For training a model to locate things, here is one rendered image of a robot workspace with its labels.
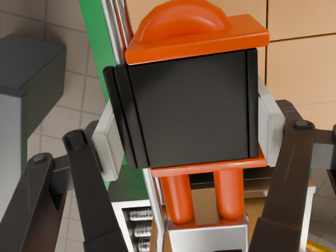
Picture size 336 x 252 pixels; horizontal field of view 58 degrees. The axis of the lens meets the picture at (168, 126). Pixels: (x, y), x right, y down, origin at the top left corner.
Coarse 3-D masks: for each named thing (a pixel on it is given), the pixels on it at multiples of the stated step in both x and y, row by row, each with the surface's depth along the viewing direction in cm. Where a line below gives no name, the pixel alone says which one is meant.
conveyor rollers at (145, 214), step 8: (136, 208) 117; (144, 208) 116; (136, 216) 115; (144, 216) 115; (136, 224) 122; (144, 224) 121; (136, 232) 119; (144, 232) 119; (144, 240) 125; (144, 248) 124
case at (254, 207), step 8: (248, 200) 105; (256, 200) 104; (264, 200) 104; (248, 208) 102; (256, 208) 101; (152, 216) 104; (248, 216) 99; (256, 216) 98; (152, 224) 100; (248, 224) 96; (152, 232) 97; (248, 232) 93; (152, 240) 95; (168, 240) 94; (152, 248) 92; (168, 248) 92
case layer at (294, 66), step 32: (128, 0) 77; (160, 0) 77; (224, 0) 76; (256, 0) 76; (288, 0) 76; (320, 0) 75; (288, 32) 80; (320, 32) 79; (288, 64) 84; (320, 64) 84; (288, 96) 89; (320, 96) 88; (320, 128) 94
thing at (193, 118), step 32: (224, 32) 16; (256, 32) 15; (128, 64) 16; (160, 64) 16; (192, 64) 16; (224, 64) 16; (256, 64) 16; (160, 96) 17; (192, 96) 17; (224, 96) 17; (256, 96) 17; (160, 128) 18; (192, 128) 18; (224, 128) 18; (256, 128) 18; (160, 160) 19; (192, 160) 19; (224, 160) 19; (256, 160) 19
